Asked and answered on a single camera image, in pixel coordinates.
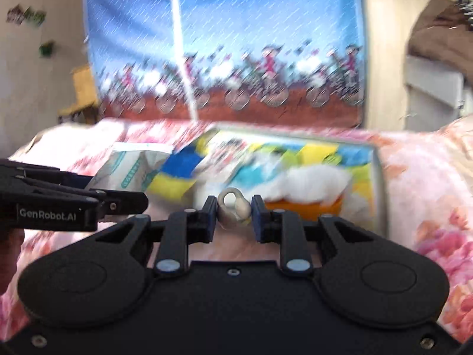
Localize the striped black white garment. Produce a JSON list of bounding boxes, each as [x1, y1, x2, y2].
[[457, 0, 473, 30]]

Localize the pale green tissue pack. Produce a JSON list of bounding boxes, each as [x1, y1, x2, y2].
[[86, 143, 174, 192]]

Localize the white towel with blue print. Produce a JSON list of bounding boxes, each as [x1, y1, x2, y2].
[[229, 149, 300, 190]]

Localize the small wooden stool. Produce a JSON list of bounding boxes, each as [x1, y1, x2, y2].
[[57, 64, 100, 124]]

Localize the blue bicycle print wardrobe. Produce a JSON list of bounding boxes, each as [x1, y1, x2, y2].
[[83, 0, 366, 128]]

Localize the grey shallow tray box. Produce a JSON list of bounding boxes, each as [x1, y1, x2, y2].
[[177, 121, 389, 237]]

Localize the blue yellow cartoon cloth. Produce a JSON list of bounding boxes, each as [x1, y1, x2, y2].
[[148, 131, 373, 205]]

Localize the left hand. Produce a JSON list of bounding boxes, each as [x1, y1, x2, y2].
[[0, 229, 25, 295]]

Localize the grey white drawer box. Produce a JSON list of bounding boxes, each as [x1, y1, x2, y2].
[[404, 55, 472, 132]]

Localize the green wall hanging planter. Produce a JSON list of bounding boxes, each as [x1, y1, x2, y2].
[[6, 4, 55, 59]]

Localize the wooden wardrobe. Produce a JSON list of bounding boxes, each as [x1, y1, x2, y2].
[[363, 0, 429, 131]]

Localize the cartoon character sticker pack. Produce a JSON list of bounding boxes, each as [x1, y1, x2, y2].
[[194, 139, 251, 183]]

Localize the pink floral bedsheet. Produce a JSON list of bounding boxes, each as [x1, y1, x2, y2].
[[12, 119, 472, 341]]

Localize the brown puffer jacket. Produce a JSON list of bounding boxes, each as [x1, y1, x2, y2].
[[407, 0, 473, 85]]

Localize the white fluffy cloth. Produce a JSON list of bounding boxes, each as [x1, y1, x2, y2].
[[254, 164, 352, 204]]

